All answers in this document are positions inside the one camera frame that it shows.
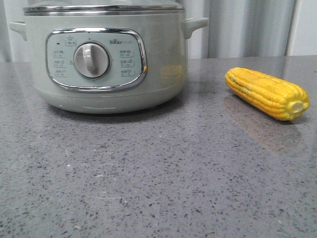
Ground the yellow corn cob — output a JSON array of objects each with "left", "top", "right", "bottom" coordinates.
[{"left": 225, "top": 67, "right": 310, "bottom": 121}]

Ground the white pleated curtain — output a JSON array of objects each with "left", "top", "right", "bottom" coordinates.
[{"left": 0, "top": 0, "right": 317, "bottom": 62}]

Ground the pale green electric cooking pot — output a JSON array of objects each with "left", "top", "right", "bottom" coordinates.
[{"left": 9, "top": 1, "right": 209, "bottom": 114}]

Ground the glass pot lid with knob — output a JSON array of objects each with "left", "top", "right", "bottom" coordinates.
[{"left": 23, "top": 0, "right": 183, "bottom": 13}]

